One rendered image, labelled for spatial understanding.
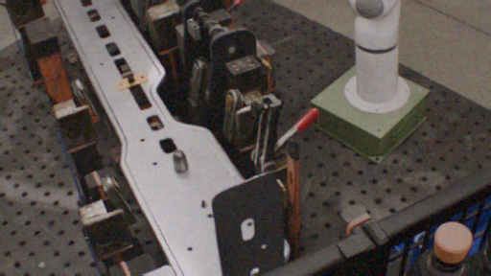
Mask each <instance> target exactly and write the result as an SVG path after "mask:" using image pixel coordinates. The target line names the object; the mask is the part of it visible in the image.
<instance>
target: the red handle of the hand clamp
mask: <svg viewBox="0 0 491 276"><path fill-rule="evenodd" d="M318 113H319V112H318V110H317V109H316V108H315V109H313V108H311V109H310V110H309V111H308V112H307V113H306V114H305V115H304V116H303V117H302V118H300V119H299V120H298V121H297V122H296V124H294V126H293V127H292V128H291V129H290V130H289V131H288V132H287V133H286V134H285V135H284V136H282V137H281V138H280V139H279V141H278V142H276V143H275V147H274V153H273V157H274V156H275V155H276V154H278V153H279V151H281V150H282V149H283V148H284V147H285V146H286V145H287V144H288V142H287V137H288V136H291V137H292V138H293V139H294V138H295V137H296V136H297V135H298V134H299V133H300V132H302V131H303V130H305V129H306V128H307V127H308V125H310V124H311V123H312V122H313V121H314V120H315V119H317V118H318Z"/></svg>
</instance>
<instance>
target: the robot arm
mask: <svg viewBox="0 0 491 276"><path fill-rule="evenodd" d="M349 3H350V5H351V7H352V9H353V10H354V11H355V14H356V18H355V30H354V36H355V42H356V76H355V77H353V78H351V79H350V81H348V82H347V83H346V86H345V92H344V93H345V98H346V100H347V102H348V103H349V104H350V105H351V106H352V107H353V108H356V109H357V110H359V111H360V112H362V113H366V114H369V115H386V114H389V113H391V112H394V111H398V110H399V109H400V108H402V106H405V103H406V102H407V101H408V100H409V88H408V84H407V83H406V82H405V81H404V80H403V79H402V78H399V74H398V46H399V39H398V29H399V15H400V9H401V7H400V3H401V0H349Z"/></svg>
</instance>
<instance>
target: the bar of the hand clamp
mask: <svg viewBox="0 0 491 276"><path fill-rule="evenodd" d="M281 105H285V102H284V101H280V100H277V99H276V98H275V97H274V96H273V95H272V94H267V95H266V96H263V97H262V102H261V105H259V104H258V103H257V102H254V103H252V104H251V106H250V111H251V113H252V115H253V116H254V117H255V118H257V117H260V116H261V117H260V124H259V129H258V137H257V144H256V151H255V166H257V165H260V164H261V163H260V161H259V158H260V156H261V155H263V157H262V164H261V168H262V166H263V165H264V164H265V163H267V162H268V161H273V153H274V147H275V141H276V135H277V129H278V124H279V112H280V108H281Z"/></svg>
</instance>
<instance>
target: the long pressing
mask: <svg viewBox="0 0 491 276"><path fill-rule="evenodd" d="M90 1H91V2H92V5H90V6H88V7H84V6H83V5H82V2H81V1H80V0H53V3H54V4H55V7H56V8H57V10H58V14H59V17H60V18H61V20H62V23H63V25H64V28H65V29H66V31H67V33H68V34H69V35H70V36H69V37H70V39H71V40H72V44H73V45H74V47H75V50H76V52H77V53H78V56H79V58H80V60H81V62H82V64H83V68H84V69H85V71H86V74H87V76H88V77H89V80H90V81H91V83H92V85H93V87H94V89H95V91H96V94H97V96H98V97H99V99H100V102H101V104H102V106H103V109H104V111H105V113H106V115H107V117H108V119H109V120H110V123H111V125H112V126H113V128H114V130H115V133H116V135H117V136H118V138H119V142H120V143H121V145H122V150H121V157H120V168H121V170H122V172H123V174H124V175H125V179H126V180H127V182H128V184H129V187H130V189H131V190H132V192H133V194H134V195H135V199H136V201H137V202H138V204H139V206H140V209H141V211H142V213H143V215H144V217H145V218H146V220H147V223H148V225H149V226H150V228H151V230H152V233H153V235H154V236H155V238H156V240H157V241H158V245H159V246H160V248H161V250H162V251H163V253H164V255H165V258H166V260H167V261H168V263H169V265H170V266H171V269H172V270H173V271H174V273H175V275H176V276H222V273H221V267H220V261H219V256H218V251H217V246H216V241H215V229H214V217H212V218H209V217H208V213H212V214H213V212H212V206H211V201H212V199H213V196H214V195H215V194H217V193H218V192H219V191H220V190H224V189H226V188H229V187H231V186H233V185H235V184H239V183H242V182H243V181H245V180H244V179H243V176H242V175H241V173H240V172H239V171H238V170H237V167H236V166H235V165H234V163H233V162H232V161H231V160H230V157H229V156H228V154H226V152H225V151H224V148H223V147H222V145H221V144H220V142H219V141H218V139H217V138H216V136H214V134H213V133H212V131H211V130H210V129H207V128H205V127H200V126H192V125H188V124H181V123H178V122H177V121H176V120H175V119H174V118H173V116H172V114H171V113H170V112H169V111H168V107H166V105H165V104H164V103H163V102H162V99H161V98H160V96H158V91H159V90H160V88H161V87H162V85H163V83H164V82H165V80H166V79H167V74H166V71H165V68H164V67H163V65H162V64H161V63H160V61H159V59H157V57H156V55H155V54H154V52H153V51H152V48H151V47H150V46H149V45H148V42H147V41H146V40H145V38H144V37H143V36H142V34H141V33H140V31H139V29H137V27H136V25H135V24H134V22H133V20H132V19H131V17H129V14H128V13H127V12H126V10H125V8H124V7H123V5H122V3H120V0H90ZM92 11H97V12H98V15H99V16H100V17H101V20H99V21H97V22H92V21H91V20H90V17H89V16H88V15H87V13H88V12H92ZM112 17H114V18H113V19H112ZM101 26H106V28H107V30H108V32H109V33H110V37H107V38H100V36H99V34H98V32H97V31H96V28H97V27H101ZM112 42H114V43H115V44H116V45H117V48H118V49H119V50H120V53H121V54H120V55H118V56H115V57H112V56H111V55H110V54H109V53H108V50H107V48H106V47H105V46H106V45H107V44H109V43H112ZM134 52H135V53H134ZM119 58H124V59H125V61H126V62H127V63H128V67H129V68H130V70H131V72H132V74H133V75H134V76H135V75H137V74H140V73H143V72H145V74H146V76H148V78H149V80H148V81H145V82H143V83H140V84H138V85H139V86H141V88H142V89H143V92H144V93H145V95H146V97H148V101H149V102H150V103H151V105H152V107H150V108H148V109H146V110H141V109H140V108H139V107H138V103H137V102H136V101H135V99H134V98H133V96H132V94H131V93H130V92H129V89H130V87H129V88H126V89H124V90H121V91H118V89H117V87H116V85H115V82H116V81H120V80H122V79H123V78H122V75H121V73H119V71H118V69H117V67H116V65H115V63H114V61H115V59H119ZM101 63H102V64H103V65H101ZM152 116H157V117H158V118H159V119H160V120H161V122H162V125H163V126H164V127H163V128H162V129H161V130H157V131H153V130H152V129H151V127H150V125H149V124H148V123H147V119H149V118H151V117H152ZM168 138H170V139H172V140H173V142H174V144H175V146H176V147H177V149H178V150H183V152H184V153H185V154H186V156H187V161H188V165H189V168H188V170H187V171H186V172H176V171H175V170H174V165H173V153H165V152H164V150H163V149H162V147H161V145H160V142H162V141H163V140H166V139H168ZM142 139H144V140H145V141H144V142H141V140H142ZM155 162H156V163H157V165H154V164H153V163H155ZM202 200H205V201H206V204H207V207H205V208H202V202H201V201H202ZM249 222H251V223H252V225H251V226H248V225H247V224H248V223H249ZM242 228H243V239H244V240H247V239H249V238H252V237H253V235H254V222H253V219H252V218H249V219H247V220H246V221H244V222H243V225H242ZM189 247H192V248H193V250H191V251H189V250H188V248H189Z"/></svg>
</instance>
